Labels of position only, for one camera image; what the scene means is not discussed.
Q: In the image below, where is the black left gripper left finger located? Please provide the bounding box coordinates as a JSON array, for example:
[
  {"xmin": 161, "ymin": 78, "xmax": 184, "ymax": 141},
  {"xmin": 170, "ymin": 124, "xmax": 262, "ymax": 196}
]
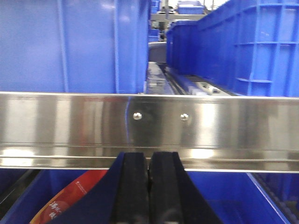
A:
[{"xmin": 50, "ymin": 153, "xmax": 149, "ymax": 224}]

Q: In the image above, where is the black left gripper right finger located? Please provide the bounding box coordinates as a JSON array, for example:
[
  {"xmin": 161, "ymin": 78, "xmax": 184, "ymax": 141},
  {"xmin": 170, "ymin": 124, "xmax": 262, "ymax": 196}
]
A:
[{"xmin": 149, "ymin": 152, "xmax": 222, "ymax": 224}]

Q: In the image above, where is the blue lower shelf bin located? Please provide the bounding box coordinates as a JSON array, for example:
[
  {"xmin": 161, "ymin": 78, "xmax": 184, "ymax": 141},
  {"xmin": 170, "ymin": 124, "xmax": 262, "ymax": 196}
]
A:
[{"xmin": 0, "ymin": 170, "xmax": 289, "ymax": 224}]

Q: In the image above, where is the red snack package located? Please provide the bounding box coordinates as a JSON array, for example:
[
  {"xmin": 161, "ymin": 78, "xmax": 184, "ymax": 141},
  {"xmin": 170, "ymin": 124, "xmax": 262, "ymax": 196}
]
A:
[{"xmin": 30, "ymin": 170, "xmax": 107, "ymax": 224}]

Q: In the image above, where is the blue upper left crate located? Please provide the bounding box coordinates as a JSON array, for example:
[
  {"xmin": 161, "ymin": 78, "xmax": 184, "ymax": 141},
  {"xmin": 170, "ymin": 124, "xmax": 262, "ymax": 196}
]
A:
[{"xmin": 0, "ymin": 0, "xmax": 150, "ymax": 94}]

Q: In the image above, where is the blue crate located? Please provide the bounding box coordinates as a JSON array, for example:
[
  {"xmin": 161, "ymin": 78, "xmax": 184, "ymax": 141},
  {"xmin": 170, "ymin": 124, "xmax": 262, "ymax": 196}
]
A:
[
  {"xmin": 0, "ymin": 0, "xmax": 150, "ymax": 94},
  {"xmin": 166, "ymin": 0, "xmax": 299, "ymax": 97}
]

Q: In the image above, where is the blue upper right crate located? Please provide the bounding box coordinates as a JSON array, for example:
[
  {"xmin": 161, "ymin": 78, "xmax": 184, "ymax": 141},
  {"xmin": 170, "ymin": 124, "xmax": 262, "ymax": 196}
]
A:
[{"xmin": 166, "ymin": 0, "xmax": 299, "ymax": 97}]

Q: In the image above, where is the stainless steel shelf rail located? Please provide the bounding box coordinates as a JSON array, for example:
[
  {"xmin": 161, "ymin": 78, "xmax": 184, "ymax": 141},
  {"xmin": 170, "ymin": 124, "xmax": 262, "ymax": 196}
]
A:
[{"xmin": 0, "ymin": 92, "xmax": 299, "ymax": 173}]

